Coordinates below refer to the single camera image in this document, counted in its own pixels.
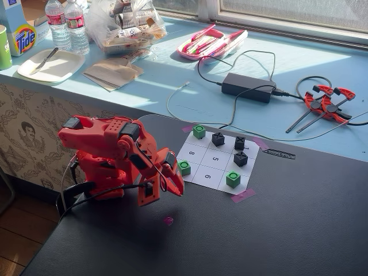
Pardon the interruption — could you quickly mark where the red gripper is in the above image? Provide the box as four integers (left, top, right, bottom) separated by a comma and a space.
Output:
156, 147, 185, 198

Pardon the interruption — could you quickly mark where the green cube with circle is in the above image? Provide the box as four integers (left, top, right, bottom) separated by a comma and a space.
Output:
177, 160, 191, 176
225, 171, 241, 187
192, 124, 206, 140

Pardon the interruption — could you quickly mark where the white numbered grid sheet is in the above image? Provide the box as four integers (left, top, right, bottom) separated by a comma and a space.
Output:
176, 129, 260, 194

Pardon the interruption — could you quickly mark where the black base clamp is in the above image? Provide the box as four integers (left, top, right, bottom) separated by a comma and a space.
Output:
56, 181, 96, 216

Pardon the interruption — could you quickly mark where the black power adapter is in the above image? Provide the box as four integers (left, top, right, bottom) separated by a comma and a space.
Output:
221, 72, 277, 104

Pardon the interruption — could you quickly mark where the brown paper napkin stack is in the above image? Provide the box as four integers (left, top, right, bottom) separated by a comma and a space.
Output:
82, 56, 144, 93

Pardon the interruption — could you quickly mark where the pink open pen case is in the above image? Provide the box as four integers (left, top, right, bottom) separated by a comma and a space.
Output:
177, 24, 249, 66

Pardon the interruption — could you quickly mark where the red bar clamp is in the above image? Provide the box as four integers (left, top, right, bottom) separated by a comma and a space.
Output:
296, 87, 357, 135
286, 85, 335, 133

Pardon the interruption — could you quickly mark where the white square plate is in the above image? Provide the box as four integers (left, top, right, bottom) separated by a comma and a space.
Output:
17, 48, 86, 84

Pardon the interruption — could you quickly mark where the clear plastic bag with packets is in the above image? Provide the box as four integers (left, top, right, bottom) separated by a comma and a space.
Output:
86, 0, 168, 63

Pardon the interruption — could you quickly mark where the grey metal chair leg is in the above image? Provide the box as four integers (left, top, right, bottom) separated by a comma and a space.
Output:
0, 165, 16, 216

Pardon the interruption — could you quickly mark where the silver table knife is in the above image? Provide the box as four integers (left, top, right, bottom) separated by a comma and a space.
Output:
29, 47, 60, 76

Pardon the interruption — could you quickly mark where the clear water bottle red label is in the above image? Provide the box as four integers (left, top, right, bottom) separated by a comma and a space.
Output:
45, 0, 72, 52
63, 0, 91, 56

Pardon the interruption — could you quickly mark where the Tide detergent box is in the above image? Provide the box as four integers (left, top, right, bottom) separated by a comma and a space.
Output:
0, 0, 54, 58

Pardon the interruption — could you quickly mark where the green paper cup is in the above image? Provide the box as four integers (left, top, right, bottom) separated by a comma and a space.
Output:
0, 24, 14, 71

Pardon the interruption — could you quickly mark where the red wrist camera mount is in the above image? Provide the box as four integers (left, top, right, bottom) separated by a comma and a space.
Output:
137, 177, 161, 208

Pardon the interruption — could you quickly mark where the white cable with connector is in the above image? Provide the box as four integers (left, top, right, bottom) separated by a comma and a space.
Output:
167, 82, 191, 121

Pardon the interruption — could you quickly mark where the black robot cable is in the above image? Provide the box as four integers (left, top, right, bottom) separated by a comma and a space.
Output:
57, 183, 148, 224

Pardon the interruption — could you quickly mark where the black looping power cable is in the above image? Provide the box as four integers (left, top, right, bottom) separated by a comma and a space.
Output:
218, 85, 274, 129

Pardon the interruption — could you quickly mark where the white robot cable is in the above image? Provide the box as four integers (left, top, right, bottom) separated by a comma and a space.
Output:
60, 154, 78, 210

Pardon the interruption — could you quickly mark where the black adapter output cable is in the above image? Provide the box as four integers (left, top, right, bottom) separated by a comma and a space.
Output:
197, 50, 276, 87

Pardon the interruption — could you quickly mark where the thin grey long cable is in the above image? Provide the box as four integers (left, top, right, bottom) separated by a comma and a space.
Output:
137, 110, 368, 142

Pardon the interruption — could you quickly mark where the black adapter mains cable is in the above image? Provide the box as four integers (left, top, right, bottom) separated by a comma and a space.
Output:
272, 75, 334, 101

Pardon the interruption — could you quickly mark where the window frame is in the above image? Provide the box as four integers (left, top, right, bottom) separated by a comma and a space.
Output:
152, 0, 368, 50

